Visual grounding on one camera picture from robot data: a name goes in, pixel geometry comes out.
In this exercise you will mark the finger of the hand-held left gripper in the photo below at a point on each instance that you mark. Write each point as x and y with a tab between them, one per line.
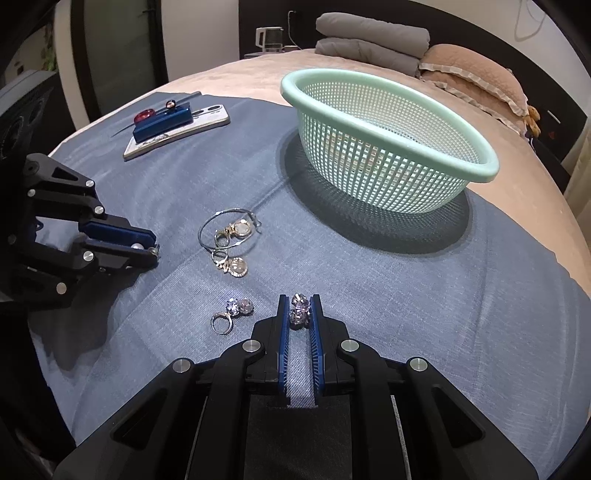
115	256
115	230

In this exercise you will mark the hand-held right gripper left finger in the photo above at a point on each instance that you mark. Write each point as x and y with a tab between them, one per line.
283	341

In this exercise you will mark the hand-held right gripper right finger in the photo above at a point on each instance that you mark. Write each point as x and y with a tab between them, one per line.
316	341

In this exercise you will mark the pearl earring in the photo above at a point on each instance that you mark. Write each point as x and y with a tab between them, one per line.
136	248

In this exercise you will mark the purple crystal earring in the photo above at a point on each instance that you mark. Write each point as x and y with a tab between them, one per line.
299	305
244	306

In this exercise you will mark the hoop earring with round pendant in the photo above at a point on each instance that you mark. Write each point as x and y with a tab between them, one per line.
240	228
238	266

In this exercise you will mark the thin dark hair stick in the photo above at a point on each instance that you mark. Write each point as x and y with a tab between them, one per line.
121	130

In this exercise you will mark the blue denim cloth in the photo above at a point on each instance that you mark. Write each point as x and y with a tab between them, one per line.
415	300

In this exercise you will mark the dark framed mirror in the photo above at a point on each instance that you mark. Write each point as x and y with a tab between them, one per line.
120	55

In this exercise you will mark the blue rectangular box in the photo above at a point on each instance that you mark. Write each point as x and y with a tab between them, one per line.
161	122

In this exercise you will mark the red oval gem ornament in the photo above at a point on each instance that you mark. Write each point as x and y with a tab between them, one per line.
145	115

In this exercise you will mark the small round bead ornament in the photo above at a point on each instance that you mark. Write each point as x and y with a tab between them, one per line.
171	103

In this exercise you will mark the green plastic mesh basket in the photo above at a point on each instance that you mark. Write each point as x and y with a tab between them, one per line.
392	184

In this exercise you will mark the beige bed sheet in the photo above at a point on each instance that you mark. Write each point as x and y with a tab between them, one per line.
249	78

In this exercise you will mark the glass kettle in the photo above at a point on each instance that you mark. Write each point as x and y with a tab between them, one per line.
269	39

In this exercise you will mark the folded grey blanket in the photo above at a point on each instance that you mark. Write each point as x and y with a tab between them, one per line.
360	53
369	30

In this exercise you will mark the brown ruffled pillow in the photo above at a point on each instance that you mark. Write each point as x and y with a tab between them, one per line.
475	78

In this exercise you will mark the dark headboard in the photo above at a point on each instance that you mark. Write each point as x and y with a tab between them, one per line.
561	115

